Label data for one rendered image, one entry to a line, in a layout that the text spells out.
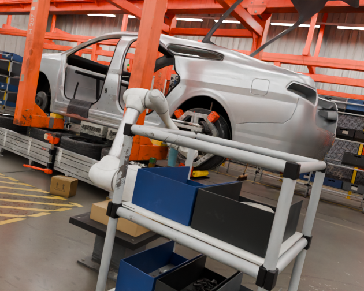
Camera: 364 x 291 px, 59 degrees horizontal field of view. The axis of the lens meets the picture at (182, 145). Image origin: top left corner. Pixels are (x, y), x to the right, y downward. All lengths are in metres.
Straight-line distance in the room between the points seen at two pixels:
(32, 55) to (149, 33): 1.95
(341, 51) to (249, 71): 9.48
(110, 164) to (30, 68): 2.79
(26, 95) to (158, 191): 3.93
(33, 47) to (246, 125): 2.95
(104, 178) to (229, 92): 1.65
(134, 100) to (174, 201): 1.49
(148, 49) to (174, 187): 2.49
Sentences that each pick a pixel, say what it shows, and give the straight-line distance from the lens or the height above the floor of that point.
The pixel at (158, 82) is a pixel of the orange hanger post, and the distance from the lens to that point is 6.62.
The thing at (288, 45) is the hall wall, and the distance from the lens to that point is 12.84.
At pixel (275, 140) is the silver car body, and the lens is 3.07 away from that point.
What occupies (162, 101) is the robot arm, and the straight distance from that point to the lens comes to 2.28.
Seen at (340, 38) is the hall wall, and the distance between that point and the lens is 12.76.
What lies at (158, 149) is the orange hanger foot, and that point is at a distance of 3.63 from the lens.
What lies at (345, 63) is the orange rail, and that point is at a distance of 9.12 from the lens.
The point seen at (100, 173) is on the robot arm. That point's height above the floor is 0.58.
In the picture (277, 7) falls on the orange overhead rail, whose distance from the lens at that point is 5.60.
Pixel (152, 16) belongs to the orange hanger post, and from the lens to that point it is 3.35.
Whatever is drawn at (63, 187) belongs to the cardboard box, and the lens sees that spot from 3.58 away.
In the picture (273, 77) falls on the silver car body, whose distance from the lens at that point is 3.16.
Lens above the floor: 1.05
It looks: 5 degrees down
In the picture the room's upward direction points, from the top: 11 degrees clockwise
